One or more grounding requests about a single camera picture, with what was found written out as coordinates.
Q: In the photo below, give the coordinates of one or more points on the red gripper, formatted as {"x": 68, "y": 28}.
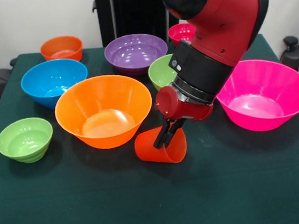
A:
{"x": 189, "y": 110}

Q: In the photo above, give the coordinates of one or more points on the orange-red plastic cup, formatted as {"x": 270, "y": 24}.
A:
{"x": 147, "y": 149}

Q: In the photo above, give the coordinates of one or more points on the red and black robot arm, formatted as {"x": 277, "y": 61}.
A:
{"x": 222, "y": 17}

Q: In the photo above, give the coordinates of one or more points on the medium green bowl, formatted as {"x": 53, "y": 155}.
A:
{"x": 159, "y": 74}

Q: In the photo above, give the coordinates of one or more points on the large orange bowl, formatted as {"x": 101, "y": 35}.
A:
{"x": 106, "y": 126}

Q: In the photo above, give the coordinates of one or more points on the dark green tablecloth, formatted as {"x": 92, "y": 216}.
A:
{"x": 147, "y": 197}

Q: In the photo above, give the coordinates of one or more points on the purple bowl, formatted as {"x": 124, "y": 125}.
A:
{"x": 133, "y": 52}

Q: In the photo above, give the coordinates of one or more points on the small crimson bowl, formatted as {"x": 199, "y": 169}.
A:
{"x": 181, "y": 32}

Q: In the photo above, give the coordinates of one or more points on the large pink bowl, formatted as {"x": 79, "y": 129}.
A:
{"x": 270, "y": 105}

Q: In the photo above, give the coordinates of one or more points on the large blue bowl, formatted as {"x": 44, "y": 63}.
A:
{"x": 46, "y": 82}

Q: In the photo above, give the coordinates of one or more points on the small orange bowl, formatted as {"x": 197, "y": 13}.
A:
{"x": 61, "y": 50}

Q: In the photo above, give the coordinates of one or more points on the small green bowl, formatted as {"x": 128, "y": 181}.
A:
{"x": 23, "y": 145}

